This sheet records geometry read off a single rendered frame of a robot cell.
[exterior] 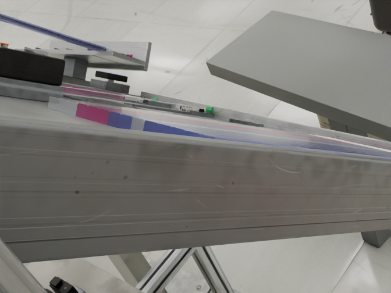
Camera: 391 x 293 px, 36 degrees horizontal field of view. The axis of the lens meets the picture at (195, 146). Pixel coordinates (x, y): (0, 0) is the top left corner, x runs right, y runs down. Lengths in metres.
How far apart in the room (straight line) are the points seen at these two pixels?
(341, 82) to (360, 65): 0.06
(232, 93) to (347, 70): 1.19
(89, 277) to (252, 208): 0.70
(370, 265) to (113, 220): 1.41
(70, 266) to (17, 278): 0.88
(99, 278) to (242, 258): 0.81
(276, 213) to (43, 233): 0.18
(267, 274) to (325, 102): 0.67
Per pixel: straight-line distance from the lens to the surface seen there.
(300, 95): 1.25
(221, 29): 2.90
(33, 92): 0.62
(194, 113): 1.02
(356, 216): 0.50
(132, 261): 1.61
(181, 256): 1.44
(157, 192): 0.31
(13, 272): 0.22
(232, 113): 1.04
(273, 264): 1.74
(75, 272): 1.09
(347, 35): 1.39
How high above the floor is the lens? 1.32
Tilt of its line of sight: 36 degrees down
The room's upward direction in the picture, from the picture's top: 26 degrees counter-clockwise
